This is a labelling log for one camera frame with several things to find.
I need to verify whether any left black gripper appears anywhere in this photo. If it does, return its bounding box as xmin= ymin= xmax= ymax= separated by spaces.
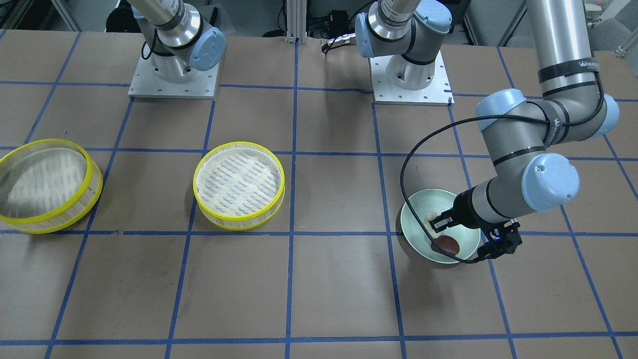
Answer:
xmin=430 ymin=190 xmax=481 ymax=233

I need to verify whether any white steamed bun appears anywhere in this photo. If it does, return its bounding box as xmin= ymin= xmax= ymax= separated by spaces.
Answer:
xmin=424 ymin=211 xmax=439 ymax=222

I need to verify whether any brown steamed bun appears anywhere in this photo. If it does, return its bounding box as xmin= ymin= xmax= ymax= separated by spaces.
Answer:
xmin=432 ymin=235 xmax=460 ymax=255

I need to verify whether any yellow rimmed bamboo steamer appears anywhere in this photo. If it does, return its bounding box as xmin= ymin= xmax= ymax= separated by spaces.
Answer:
xmin=192 ymin=141 xmax=286 ymax=230

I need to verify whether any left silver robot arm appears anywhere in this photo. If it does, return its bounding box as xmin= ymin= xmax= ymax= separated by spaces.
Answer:
xmin=355 ymin=0 xmax=619 ymax=232

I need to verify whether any pale green plate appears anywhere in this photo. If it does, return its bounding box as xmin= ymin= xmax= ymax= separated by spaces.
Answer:
xmin=400 ymin=188 xmax=482 ymax=264

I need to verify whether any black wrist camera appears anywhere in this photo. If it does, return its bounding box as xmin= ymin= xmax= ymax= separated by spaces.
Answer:
xmin=477 ymin=220 xmax=522 ymax=260

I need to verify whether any black camera cable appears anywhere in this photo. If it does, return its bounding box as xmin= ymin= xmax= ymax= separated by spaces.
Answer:
xmin=400 ymin=50 xmax=605 ymax=262

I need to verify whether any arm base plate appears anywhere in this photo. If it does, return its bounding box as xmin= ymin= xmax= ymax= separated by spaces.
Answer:
xmin=369 ymin=51 xmax=455 ymax=106
xmin=128 ymin=54 xmax=220 ymax=100

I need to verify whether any aluminium frame post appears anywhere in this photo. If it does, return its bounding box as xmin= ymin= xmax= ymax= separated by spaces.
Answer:
xmin=285 ymin=0 xmax=308 ymax=45

